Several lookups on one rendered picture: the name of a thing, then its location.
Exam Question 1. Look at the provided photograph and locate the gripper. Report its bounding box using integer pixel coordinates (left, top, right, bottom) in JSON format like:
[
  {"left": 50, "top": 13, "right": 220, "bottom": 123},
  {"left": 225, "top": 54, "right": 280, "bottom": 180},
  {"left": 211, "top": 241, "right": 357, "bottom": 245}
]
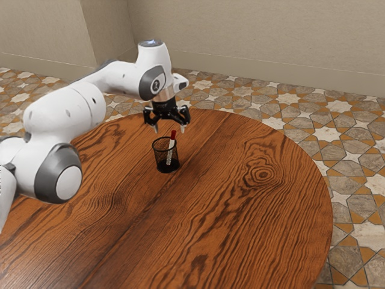
[{"left": 142, "top": 98, "right": 191, "bottom": 134}]

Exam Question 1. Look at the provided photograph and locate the white pen with red cap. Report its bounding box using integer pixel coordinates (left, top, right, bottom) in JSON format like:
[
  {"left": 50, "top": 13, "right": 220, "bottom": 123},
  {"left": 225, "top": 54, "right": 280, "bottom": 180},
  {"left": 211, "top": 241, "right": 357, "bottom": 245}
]
[{"left": 165, "top": 129, "right": 177, "bottom": 167}]

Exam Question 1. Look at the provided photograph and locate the black mesh pen holder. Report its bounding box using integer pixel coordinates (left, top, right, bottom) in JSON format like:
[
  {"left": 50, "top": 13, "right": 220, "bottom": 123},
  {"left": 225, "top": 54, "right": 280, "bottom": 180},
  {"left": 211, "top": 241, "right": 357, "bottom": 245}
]
[{"left": 151, "top": 136, "right": 181, "bottom": 174}]

